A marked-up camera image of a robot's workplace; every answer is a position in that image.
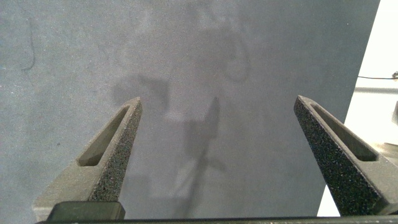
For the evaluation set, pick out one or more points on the dark rubber mat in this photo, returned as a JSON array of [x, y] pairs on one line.
[[186, 62]]

